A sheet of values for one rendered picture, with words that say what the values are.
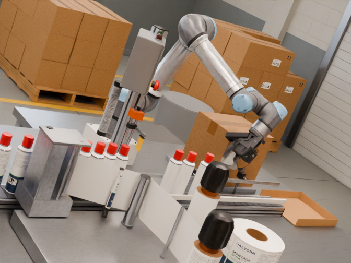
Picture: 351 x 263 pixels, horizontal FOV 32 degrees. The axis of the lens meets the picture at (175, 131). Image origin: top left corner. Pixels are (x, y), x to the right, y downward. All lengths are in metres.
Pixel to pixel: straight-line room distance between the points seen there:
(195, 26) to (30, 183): 0.96
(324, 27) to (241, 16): 1.39
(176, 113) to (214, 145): 2.06
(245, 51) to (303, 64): 1.73
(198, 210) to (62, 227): 0.47
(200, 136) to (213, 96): 3.32
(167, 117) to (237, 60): 1.37
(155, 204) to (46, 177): 0.38
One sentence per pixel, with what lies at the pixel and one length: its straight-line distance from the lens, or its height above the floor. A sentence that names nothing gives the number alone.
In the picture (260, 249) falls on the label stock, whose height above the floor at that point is 1.02.
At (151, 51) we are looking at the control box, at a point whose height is 1.44.
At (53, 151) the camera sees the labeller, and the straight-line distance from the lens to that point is 1.88.
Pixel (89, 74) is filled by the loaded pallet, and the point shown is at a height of 0.33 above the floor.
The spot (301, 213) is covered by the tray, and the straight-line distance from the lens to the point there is 3.04.
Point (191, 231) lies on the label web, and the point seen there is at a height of 1.03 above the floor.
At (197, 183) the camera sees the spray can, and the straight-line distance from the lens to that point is 2.48.
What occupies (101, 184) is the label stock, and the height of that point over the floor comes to 0.99.
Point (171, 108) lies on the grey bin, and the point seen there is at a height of 0.57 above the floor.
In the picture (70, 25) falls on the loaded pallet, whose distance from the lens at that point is 5.63.
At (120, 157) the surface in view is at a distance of 2.20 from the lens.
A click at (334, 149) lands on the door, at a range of 7.12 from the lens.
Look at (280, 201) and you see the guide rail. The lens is 2.84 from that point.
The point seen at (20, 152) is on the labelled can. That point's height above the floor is 1.03.
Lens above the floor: 1.83
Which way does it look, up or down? 17 degrees down
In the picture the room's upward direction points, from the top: 22 degrees clockwise
